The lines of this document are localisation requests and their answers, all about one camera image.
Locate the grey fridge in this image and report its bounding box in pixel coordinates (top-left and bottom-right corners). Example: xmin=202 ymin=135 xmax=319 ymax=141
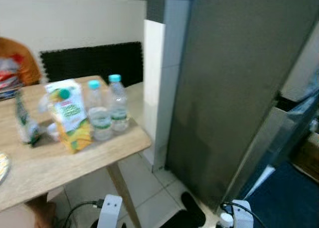
xmin=165 ymin=0 xmax=319 ymax=209

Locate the brown cardboard box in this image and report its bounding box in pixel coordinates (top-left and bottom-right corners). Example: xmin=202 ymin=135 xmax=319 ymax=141
xmin=292 ymin=133 xmax=319 ymax=181

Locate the dark blue floor mat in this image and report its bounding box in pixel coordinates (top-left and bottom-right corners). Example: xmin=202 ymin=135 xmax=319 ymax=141
xmin=244 ymin=161 xmax=319 ymax=228

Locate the black robot foot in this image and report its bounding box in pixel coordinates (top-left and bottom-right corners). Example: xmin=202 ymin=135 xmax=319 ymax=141
xmin=159 ymin=192 xmax=206 ymax=228

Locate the teal-capped clear water bottle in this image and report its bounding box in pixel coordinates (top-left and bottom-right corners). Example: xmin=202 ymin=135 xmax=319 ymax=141
xmin=109 ymin=74 xmax=130 ymax=133
xmin=86 ymin=80 xmax=113 ymax=141

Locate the yellow green juice carton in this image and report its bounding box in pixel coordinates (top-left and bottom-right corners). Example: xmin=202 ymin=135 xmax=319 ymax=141
xmin=46 ymin=80 xmax=94 ymax=153

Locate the light wooden table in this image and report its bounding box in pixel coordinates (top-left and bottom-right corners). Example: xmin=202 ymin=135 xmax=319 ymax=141
xmin=0 ymin=76 xmax=153 ymax=228

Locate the person bare leg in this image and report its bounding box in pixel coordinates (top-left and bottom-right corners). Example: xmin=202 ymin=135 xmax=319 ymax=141
xmin=25 ymin=196 xmax=56 ymax=228

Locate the pale plate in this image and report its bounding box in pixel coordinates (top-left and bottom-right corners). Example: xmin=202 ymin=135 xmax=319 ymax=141
xmin=0 ymin=152 xmax=10 ymax=185

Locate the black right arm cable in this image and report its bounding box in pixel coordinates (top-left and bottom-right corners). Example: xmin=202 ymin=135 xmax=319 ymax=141
xmin=222 ymin=202 xmax=270 ymax=228

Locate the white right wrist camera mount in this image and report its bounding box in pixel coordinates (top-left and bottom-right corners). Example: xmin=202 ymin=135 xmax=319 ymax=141
xmin=230 ymin=200 xmax=254 ymax=228

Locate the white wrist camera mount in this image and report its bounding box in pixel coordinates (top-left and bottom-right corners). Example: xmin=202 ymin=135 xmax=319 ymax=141
xmin=97 ymin=195 xmax=123 ymax=228
xmin=230 ymin=200 xmax=254 ymax=228

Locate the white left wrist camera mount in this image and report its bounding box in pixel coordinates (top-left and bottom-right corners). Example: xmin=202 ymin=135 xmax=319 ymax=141
xmin=97 ymin=195 xmax=123 ymax=228

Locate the black foam wall mat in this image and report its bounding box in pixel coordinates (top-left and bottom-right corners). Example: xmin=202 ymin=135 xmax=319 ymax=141
xmin=40 ymin=42 xmax=144 ymax=88

